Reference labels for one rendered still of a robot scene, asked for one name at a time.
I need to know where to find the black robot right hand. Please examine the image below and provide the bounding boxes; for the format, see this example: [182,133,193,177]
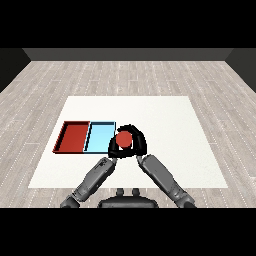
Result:
[115,124,148,157]

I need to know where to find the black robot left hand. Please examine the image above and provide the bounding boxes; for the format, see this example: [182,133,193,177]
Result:
[107,133,138,159]

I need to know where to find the small red can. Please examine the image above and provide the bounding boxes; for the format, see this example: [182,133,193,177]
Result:
[115,130,134,150]

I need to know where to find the light blue shallow open box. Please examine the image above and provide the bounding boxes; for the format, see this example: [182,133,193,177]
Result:
[82,120,117,155]

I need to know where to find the red shallow open box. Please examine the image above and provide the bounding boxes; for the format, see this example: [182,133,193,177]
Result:
[52,120,91,155]

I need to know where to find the dark grey robot body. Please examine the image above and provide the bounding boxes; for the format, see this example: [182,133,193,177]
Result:
[97,188,159,209]

